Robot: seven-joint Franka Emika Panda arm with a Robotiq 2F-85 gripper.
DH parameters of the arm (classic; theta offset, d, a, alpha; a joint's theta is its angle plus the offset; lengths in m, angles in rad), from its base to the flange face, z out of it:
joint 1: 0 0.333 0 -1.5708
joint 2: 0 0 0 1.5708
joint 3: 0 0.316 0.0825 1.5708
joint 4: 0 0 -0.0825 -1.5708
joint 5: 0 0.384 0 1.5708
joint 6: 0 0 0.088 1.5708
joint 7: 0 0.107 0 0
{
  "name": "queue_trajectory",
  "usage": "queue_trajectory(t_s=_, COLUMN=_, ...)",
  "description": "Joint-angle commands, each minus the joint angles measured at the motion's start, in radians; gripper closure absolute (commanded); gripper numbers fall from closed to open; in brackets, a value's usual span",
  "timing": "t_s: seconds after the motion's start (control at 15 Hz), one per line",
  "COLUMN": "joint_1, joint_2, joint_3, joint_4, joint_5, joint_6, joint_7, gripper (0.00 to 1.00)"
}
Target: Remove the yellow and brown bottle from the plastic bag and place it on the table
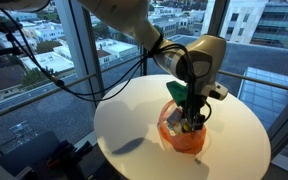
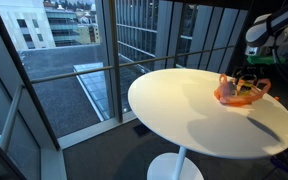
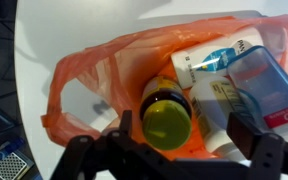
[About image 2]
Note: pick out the orange plastic bag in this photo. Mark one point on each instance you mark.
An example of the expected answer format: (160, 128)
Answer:
(224, 95)

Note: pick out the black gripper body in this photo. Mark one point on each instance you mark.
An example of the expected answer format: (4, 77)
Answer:
(254, 69)

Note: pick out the dark floor vent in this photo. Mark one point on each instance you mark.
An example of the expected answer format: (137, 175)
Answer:
(142, 130)

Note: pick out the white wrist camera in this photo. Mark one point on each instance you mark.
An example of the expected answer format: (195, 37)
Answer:
(251, 50)

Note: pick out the grey and white small box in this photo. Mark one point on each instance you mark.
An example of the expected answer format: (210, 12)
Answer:
(231, 88)

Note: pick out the long metal window handrail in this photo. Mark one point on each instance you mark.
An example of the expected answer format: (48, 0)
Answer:
(84, 71)

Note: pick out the small orange object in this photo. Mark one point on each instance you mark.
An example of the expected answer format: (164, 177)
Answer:
(276, 98)

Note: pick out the green gripper mount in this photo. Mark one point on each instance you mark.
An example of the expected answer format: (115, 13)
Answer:
(265, 60)

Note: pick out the short metal window handrail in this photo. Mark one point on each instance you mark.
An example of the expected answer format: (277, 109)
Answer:
(10, 116)

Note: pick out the grey window mullion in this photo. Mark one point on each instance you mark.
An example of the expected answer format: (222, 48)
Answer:
(112, 50)

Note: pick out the white round table base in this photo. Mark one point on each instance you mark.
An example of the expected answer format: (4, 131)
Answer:
(159, 168)

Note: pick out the yellow and brown bottle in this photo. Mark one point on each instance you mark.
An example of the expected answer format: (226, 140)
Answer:
(246, 87)

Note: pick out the white table pedestal pole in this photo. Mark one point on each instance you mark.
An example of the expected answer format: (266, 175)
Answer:
(179, 163)

